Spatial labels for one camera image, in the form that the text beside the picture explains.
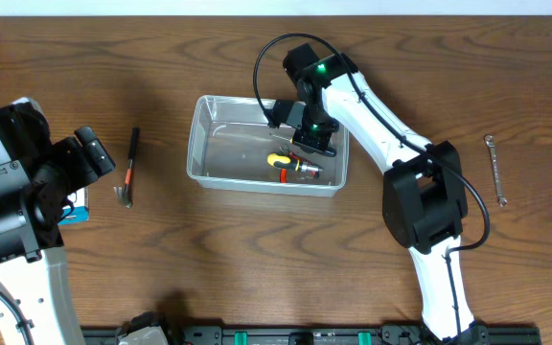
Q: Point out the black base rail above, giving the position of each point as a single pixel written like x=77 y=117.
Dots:
x=154 y=328

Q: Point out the stubby yellow black screwdriver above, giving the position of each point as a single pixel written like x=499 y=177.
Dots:
x=292 y=163

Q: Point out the small silver wrench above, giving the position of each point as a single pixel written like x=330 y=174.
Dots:
x=490 y=143

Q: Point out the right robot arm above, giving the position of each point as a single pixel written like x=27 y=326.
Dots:
x=424 y=191

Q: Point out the clear plastic container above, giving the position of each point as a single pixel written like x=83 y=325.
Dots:
x=229 y=143

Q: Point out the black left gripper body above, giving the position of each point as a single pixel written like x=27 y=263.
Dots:
x=65 y=170

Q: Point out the blue white screwdriver box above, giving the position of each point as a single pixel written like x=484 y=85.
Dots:
x=76 y=207

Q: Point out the small claw hammer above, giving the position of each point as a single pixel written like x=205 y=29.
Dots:
x=124 y=193

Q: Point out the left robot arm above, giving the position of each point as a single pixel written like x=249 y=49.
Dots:
x=37 y=176

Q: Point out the slim yellow black screwdriver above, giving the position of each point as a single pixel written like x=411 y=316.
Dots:
x=282 y=138

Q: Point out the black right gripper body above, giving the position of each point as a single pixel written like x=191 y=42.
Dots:
x=316 y=127

